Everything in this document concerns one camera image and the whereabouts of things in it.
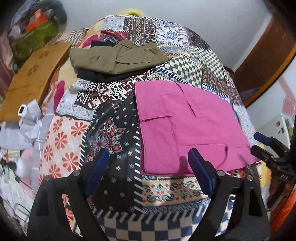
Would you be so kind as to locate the orange box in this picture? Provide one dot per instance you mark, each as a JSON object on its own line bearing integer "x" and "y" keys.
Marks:
{"x": 36, "y": 20}

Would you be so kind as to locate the grey neck pillow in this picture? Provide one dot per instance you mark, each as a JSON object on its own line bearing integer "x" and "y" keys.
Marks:
{"x": 57, "y": 7}

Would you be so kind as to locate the black folded garment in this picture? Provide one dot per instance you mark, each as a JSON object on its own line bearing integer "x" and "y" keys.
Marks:
{"x": 107, "y": 78}

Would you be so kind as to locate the white cabinet with stickers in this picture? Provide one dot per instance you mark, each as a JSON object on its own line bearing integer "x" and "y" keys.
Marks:
{"x": 279, "y": 127}

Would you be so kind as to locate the patchwork patterned bedspread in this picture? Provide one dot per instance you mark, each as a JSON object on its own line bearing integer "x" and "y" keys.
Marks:
{"x": 128, "y": 204}

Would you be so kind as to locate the pink pants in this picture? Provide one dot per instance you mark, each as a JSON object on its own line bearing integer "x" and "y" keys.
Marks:
{"x": 175, "y": 118}

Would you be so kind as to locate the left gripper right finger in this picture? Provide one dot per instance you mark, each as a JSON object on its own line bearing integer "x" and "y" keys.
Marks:
{"x": 236, "y": 210}

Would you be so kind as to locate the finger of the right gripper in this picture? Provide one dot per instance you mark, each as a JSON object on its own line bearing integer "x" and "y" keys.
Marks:
{"x": 266, "y": 140}
{"x": 262, "y": 154}

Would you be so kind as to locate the white grey cloth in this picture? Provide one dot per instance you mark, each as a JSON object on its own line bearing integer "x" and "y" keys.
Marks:
{"x": 29, "y": 132}

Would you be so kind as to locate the green storage box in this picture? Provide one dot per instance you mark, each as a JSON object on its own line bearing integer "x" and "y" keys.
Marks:
{"x": 23, "y": 47}

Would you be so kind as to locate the yellow round object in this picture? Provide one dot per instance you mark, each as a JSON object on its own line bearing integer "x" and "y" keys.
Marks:
{"x": 134, "y": 12}

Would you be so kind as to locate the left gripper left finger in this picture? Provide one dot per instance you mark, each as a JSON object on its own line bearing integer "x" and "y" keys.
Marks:
{"x": 48, "y": 219}

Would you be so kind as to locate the wooden door frame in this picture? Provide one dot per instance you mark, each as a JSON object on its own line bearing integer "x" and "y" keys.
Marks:
{"x": 267, "y": 61}

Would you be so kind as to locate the olive green folded pants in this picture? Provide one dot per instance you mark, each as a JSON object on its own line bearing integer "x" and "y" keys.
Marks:
{"x": 122, "y": 58}

